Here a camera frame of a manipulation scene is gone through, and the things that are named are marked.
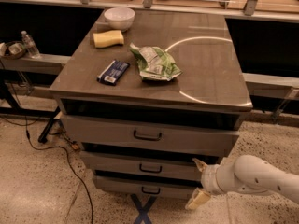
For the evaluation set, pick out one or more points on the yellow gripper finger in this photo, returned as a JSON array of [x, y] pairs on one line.
[[199, 197], [200, 165]]

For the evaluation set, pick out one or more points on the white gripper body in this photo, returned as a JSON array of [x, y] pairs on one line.
[[209, 178]]

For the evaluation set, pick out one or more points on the grey drawer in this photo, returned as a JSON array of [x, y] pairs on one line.
[[143, 188], [154, 136], [141, 166]]

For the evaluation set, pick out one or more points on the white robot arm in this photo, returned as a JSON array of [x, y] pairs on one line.
[[246, 175]]

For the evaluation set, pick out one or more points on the grey bottom drawer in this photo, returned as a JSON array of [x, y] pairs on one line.
[[143, 188]]

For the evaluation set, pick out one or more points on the grey top drawer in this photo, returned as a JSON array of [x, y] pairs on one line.
[[154, 136]]

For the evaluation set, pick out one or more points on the grey drawer cabinet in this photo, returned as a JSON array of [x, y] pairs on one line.
[[210, 93]]

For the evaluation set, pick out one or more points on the green chip bag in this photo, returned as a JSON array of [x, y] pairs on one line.
[[154, 63]]

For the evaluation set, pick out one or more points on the blue snack packet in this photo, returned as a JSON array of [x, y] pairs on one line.
[[112, 74]]

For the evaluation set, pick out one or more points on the yellow sponge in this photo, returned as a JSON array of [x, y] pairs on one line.
[[107, 39]]

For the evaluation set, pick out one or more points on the white bowl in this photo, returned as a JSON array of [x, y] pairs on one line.
[[120, 18]]

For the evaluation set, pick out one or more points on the clear plastic water bottle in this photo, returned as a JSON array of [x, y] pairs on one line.
[[30, 45]]

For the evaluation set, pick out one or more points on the dark bowl with items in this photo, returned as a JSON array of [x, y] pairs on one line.
[[12, 50]]

